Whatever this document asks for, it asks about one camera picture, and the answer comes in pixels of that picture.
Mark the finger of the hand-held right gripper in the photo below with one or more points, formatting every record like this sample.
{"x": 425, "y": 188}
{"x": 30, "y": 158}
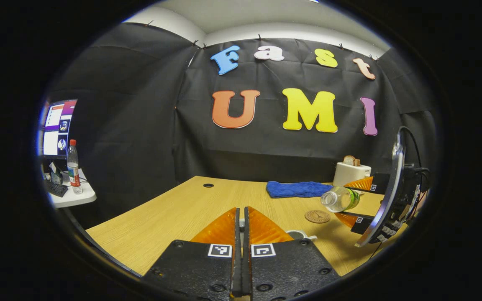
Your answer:
{"x": 379, "y": 183}
{"x": 362, "y": 225}

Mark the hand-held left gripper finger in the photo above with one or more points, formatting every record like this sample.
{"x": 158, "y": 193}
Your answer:
{"x": 237, "y": 267}
{"x": 246, "y": 267}

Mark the clear green-label water bottle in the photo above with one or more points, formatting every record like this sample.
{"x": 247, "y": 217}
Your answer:
{"x": 339, "y": 198}

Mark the round brown coaster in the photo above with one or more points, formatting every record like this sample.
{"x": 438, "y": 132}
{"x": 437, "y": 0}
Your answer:
{"x": 317, "y": 216}

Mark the white teacup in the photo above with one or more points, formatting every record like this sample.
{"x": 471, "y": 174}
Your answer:
{"x": 293, "y": 233}

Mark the red-capped plastic bottle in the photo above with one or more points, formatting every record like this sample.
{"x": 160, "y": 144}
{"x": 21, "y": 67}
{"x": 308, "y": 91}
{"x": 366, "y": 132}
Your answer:
{"x": 73, "y": 171}

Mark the white toaster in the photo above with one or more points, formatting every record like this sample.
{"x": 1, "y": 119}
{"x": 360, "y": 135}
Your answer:
{"x": 347, "y": 173}

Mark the bread slice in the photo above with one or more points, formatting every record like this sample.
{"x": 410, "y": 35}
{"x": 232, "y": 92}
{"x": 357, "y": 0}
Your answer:
{"x": 349, "y": 160}

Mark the blue towel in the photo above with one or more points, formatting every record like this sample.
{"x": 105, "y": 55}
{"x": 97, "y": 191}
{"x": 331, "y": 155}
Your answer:
{"x": 295, "y": 189}

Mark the black backdrop cloth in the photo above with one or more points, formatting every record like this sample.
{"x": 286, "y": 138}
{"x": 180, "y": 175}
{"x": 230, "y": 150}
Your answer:
{"x": 140, "y": 125}

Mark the white side table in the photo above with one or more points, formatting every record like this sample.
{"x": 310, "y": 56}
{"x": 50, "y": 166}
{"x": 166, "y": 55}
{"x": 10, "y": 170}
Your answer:
{"x": 73, "y": 200}

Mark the black keyboard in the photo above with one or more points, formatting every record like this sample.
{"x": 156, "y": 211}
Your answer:
{"x": 57, "y": 189}

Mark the computer monitor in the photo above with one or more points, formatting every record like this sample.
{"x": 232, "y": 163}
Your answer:
{"x": 59, "y": 125}

